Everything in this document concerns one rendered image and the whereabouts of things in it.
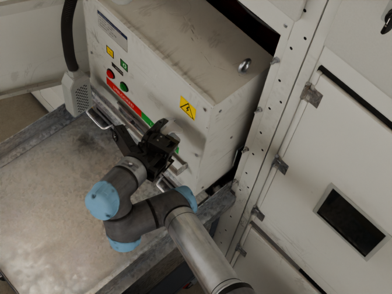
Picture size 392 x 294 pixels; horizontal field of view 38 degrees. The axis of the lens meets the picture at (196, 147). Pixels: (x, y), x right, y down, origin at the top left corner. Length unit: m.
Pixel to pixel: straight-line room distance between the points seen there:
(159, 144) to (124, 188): 0.16
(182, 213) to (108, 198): 0.17
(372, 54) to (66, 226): 1.06
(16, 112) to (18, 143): 1.14
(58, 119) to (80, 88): 0.25
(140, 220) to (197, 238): 0.16
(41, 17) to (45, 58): 0.19
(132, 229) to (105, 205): 0.11
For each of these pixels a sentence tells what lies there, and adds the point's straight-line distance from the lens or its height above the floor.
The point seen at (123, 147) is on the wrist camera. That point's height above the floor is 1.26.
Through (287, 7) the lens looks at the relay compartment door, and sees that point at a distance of 1.14.
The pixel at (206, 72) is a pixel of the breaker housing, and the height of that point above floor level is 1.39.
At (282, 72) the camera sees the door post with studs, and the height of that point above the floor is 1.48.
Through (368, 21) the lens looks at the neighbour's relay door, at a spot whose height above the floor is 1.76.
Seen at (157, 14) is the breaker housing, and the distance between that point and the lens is 1.47.
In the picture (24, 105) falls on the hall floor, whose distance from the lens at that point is 3.04.
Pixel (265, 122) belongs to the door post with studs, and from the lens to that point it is 1.43.
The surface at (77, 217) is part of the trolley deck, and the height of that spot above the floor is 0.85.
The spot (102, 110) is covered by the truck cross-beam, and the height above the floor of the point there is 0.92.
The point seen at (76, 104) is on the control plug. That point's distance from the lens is 1.75.
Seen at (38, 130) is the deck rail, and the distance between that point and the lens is 1.91.
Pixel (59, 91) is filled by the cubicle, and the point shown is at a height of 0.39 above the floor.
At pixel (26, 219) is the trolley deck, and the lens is 1.78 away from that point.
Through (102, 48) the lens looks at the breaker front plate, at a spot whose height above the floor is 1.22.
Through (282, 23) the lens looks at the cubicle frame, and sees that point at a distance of 1.20.
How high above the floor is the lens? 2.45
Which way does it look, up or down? 59 degrees down
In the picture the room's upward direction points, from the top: 10 degrees clockwise
